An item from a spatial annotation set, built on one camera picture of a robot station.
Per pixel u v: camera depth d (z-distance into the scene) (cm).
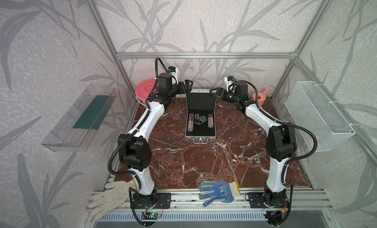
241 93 72
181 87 74
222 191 77
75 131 63
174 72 73
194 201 75
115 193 76
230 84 82
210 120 102
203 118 105
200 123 102
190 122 101
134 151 48
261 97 106
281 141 52
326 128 61
